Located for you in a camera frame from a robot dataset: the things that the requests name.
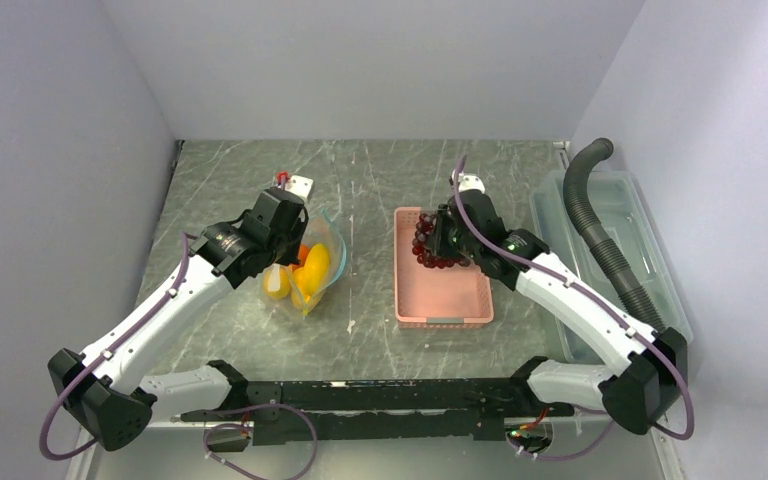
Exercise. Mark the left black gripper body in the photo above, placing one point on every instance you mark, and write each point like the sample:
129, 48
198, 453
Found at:
287, 247

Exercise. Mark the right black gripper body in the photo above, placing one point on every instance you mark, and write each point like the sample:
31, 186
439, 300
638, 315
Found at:
449, 243

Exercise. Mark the dark red grape bunch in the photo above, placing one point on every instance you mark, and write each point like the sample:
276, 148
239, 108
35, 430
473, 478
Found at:
427, 242

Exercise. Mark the orange fruit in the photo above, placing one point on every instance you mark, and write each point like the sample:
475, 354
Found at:
302, 255

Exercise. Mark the yellow lemon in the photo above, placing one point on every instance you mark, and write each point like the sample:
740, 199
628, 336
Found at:
276, 282

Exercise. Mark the pink perforated plastic basket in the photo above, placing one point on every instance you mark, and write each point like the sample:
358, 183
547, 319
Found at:
449, 298

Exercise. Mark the clear zip bag blue zipper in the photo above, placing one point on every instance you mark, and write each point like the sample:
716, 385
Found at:
320, 229

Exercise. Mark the yellow mango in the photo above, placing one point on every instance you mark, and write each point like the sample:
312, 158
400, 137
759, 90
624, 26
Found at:
310, 278

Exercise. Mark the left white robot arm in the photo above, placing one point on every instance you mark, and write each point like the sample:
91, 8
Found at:
107, 386

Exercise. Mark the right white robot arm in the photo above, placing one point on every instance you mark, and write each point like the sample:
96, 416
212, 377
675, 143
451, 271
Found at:
641, 382

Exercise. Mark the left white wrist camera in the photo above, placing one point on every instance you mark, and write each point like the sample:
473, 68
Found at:
298, 185

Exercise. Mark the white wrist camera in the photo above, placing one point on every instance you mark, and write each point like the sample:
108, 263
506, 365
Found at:
463, 182
298, 185

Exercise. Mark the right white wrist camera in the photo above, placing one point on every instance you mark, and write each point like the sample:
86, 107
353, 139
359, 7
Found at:
463, 182

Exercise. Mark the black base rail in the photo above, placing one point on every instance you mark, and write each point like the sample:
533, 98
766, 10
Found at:
483, 409

